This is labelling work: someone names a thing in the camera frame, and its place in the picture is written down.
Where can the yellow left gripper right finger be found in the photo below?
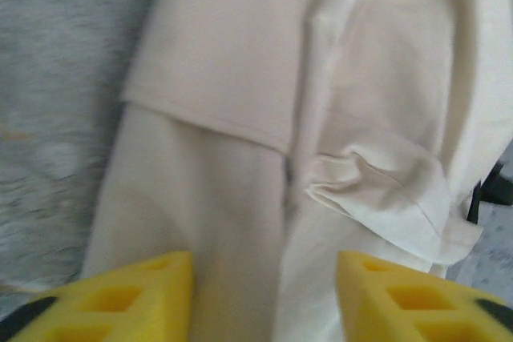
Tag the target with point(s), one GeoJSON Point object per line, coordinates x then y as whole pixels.
{"type": "Point", "coordinates": [401, 306]}

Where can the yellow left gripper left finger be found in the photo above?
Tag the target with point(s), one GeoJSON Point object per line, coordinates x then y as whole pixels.
{"type": "Point", "coordinates": [120, 298]}

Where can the cream canvas backpack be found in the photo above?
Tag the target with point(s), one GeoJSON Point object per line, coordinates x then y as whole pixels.
{"type": "Point", "coordinates": [224, 57]}

